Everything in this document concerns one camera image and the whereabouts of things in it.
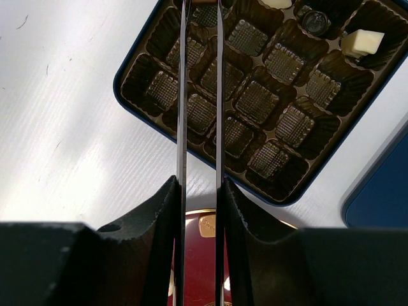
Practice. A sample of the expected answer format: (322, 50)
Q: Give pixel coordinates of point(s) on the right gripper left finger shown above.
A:
(125, 262)

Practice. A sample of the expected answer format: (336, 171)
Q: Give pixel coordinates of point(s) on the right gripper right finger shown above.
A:
(271, 263)

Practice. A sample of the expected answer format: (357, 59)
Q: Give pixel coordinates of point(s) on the blue box lid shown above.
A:
(380, 198)

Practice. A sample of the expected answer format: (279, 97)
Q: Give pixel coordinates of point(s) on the metal tongs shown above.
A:
(179, 259)

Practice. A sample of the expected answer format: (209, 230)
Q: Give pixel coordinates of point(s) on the white cube chocolate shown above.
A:
(361, 43)
(277, 4)

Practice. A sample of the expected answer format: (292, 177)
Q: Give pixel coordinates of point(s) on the dark chocolate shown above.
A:
(315, 22)

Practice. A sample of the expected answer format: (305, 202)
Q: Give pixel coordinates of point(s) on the tan square chocolate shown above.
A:
(206, 224)

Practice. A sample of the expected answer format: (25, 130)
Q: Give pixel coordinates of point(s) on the blue chocolate box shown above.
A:
(291, 97)

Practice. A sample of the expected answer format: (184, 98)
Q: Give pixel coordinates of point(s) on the round red plate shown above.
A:
(199, 273)

